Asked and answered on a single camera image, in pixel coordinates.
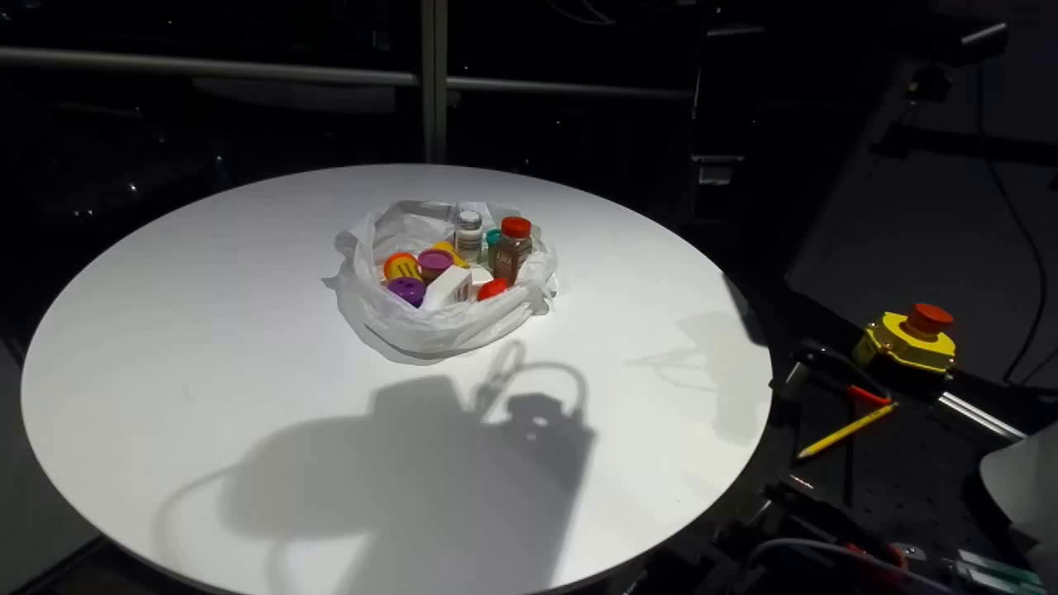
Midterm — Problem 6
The white plastic bag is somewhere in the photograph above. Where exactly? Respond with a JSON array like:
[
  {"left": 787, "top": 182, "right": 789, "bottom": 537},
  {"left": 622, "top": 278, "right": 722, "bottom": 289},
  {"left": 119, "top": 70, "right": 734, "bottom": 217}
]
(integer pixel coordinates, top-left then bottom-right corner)
[{"left": 327, "top": 194, "right": 562, "bottom": 365}]

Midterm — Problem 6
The small red cap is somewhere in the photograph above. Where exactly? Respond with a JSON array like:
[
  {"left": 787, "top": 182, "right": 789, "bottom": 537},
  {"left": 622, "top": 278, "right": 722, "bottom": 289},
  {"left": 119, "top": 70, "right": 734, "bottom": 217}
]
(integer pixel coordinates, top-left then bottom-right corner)
[{"left": 474, "top": 273, "right": 516, "bottom": 304}]

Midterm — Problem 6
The purple lid dough tub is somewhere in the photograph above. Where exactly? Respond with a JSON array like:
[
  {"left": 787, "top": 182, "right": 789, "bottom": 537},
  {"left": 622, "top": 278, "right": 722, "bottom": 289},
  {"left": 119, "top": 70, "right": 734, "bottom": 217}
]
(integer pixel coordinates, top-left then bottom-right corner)
[{"left": 385, "top": 273, "right": 430, "bottom": 311}]

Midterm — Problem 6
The yellow pencil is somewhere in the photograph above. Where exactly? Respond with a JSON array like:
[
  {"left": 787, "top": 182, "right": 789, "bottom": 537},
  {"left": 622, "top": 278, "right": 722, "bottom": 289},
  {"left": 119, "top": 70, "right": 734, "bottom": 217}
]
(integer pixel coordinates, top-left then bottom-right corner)
[{"left": 798, "top": 399, "right": 901, "bottom": 463}]

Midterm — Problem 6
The yellow emergency stop button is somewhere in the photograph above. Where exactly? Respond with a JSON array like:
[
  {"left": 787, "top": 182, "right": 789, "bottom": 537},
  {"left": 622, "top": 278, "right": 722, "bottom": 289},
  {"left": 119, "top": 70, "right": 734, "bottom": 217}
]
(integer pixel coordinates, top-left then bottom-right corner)
[{"left": 854, "top": 302, "right": 961, "bottom": 380}]

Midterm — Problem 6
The aluminium profile bar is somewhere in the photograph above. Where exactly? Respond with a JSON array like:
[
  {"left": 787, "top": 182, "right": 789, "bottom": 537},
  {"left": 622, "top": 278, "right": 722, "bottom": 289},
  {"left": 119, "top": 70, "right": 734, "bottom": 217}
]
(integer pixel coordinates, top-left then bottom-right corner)
[{"left": 935, "top": 390, "right": 1032, "bottom": 442}]

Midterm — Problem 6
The white rounded base cover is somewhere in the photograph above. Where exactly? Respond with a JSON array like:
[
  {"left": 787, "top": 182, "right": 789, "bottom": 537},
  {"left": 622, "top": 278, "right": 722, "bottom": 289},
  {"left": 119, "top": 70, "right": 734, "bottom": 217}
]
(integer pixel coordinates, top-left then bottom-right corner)
[{"left": 974, "top": 422, "right": 1058, "bottom": 552}]

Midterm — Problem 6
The vertical metal window post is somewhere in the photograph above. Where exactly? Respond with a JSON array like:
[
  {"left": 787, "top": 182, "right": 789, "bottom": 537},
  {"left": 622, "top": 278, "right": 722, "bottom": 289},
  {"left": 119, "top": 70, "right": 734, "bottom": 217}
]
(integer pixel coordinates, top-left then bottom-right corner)
[{"left": 415, "top": 0, "right": 454, "bottom": 164}]

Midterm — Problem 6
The red-handled tool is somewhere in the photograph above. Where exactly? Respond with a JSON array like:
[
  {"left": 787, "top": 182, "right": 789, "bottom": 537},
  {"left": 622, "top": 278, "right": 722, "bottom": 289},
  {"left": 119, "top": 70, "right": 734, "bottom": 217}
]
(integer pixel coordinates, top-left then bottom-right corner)
[{"left": 838, "top": 376, "right": 896, "bottom": 413}]

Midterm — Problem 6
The horizontal metal window rail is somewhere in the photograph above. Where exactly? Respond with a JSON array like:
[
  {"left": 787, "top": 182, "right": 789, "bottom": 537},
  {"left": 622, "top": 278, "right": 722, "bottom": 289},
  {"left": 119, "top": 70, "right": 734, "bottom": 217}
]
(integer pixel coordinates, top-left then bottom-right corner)
[{"left": 0, "top": 44, "right": 698, "bottom": 106}]

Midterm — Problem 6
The grey floor cable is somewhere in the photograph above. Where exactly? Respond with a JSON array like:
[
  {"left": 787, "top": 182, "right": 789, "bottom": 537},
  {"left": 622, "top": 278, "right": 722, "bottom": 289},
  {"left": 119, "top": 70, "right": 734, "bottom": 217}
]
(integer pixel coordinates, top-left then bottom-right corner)
[{"left": 748, "top": 537, "right": 964, "bottom": 595}]

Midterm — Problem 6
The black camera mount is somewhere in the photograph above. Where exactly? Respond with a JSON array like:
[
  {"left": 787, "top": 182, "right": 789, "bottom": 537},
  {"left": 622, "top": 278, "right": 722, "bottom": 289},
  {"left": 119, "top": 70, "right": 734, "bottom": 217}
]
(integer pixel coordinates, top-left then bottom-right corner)
[{"left": 870, "top": 13, "right": 1010, "bottom": 164}]

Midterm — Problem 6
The thin black hanging cable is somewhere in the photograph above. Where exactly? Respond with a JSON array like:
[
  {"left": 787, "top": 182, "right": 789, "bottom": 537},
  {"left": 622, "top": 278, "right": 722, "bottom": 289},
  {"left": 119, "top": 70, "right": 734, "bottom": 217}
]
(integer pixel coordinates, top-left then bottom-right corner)
[{"left": 973, "top": 64, "right": 1051, "bottom": 388}]

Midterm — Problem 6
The teal-handled tool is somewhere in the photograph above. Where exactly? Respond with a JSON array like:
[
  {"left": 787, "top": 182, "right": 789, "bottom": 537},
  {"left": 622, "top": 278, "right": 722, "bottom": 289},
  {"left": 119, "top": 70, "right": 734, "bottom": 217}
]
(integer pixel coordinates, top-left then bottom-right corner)
[{"left": 951, "top": 548, "right": 1045, "bottom": 595}]

